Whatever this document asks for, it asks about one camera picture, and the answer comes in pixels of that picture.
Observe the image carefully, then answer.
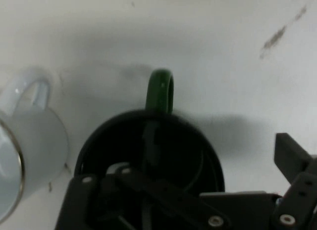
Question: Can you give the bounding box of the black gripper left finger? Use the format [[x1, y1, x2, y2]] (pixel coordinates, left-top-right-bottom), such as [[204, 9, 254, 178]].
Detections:
[[54, 163, 232, 230]]

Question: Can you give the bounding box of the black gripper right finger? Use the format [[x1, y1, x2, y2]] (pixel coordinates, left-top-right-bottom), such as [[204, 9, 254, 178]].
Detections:
[[269, 132, 317, 230]]

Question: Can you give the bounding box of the dark green ceramic mug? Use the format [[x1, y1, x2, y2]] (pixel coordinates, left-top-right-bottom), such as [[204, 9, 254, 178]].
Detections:
[[72, 68, 226, 230]]

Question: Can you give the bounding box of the white enamel mug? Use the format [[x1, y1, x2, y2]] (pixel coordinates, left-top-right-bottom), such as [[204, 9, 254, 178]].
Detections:
[[0, 65, 70, 223]]

